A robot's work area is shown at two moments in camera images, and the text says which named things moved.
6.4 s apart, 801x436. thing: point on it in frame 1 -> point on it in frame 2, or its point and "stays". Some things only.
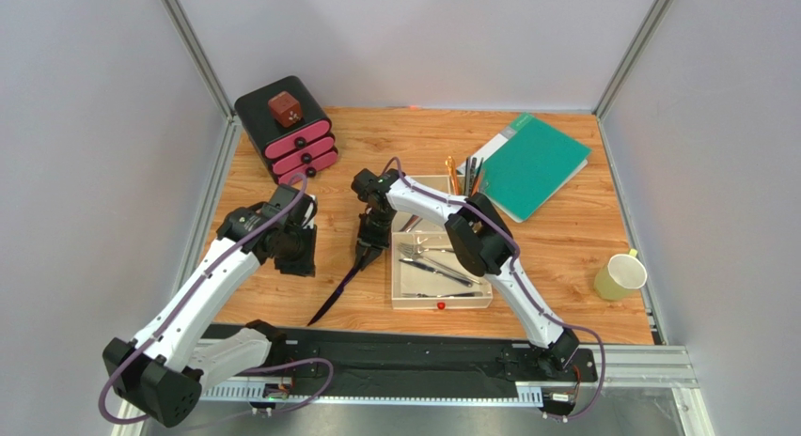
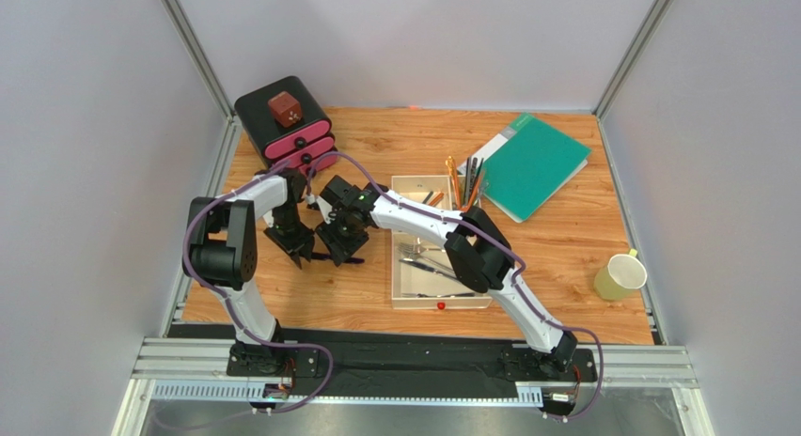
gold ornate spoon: x=450 y=163 stays
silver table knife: x=431 y=270 stays
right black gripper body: x=369 y=245 -> x=341 y=239
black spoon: x=472 y=173 stays
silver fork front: x=478 y=293 stays
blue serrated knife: x=334 y=296 -> x=321 y=256
